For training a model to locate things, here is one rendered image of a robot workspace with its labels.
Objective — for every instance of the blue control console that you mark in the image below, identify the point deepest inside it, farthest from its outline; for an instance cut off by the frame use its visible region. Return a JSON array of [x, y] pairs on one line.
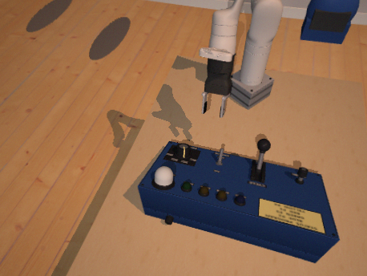
[[278, 211]]

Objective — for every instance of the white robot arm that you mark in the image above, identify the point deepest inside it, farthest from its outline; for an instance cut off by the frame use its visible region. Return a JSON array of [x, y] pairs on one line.
[[266, 16]]

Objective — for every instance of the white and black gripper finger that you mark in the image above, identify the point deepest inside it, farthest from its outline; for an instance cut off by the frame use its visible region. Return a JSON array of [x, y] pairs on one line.
[[204, 104], [222, 108]]

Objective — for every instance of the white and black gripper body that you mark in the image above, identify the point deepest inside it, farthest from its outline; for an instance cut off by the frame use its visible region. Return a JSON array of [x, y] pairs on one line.
[[220, 61]]

